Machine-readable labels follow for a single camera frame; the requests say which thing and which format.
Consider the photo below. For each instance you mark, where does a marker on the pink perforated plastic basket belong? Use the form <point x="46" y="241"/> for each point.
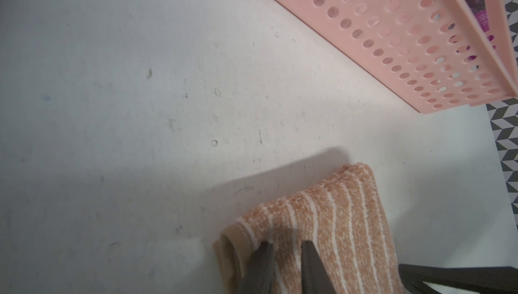
<point x="431" y="53"/>

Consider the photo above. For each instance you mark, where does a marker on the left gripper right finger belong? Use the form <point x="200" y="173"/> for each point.
<point x="315" y="279"/>

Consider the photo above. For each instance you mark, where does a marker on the striped beige square dishcloth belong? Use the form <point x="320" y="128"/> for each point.
<point x="343" y="217"/>

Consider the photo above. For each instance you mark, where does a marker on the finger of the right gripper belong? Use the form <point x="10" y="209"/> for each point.
<point x="416" y="279"/>

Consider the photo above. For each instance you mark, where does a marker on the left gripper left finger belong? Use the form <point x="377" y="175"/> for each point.
<point x="259" y="275"/>

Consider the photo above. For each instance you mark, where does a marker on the purple snack packet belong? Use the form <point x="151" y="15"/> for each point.
<point x="479" y="10"/>

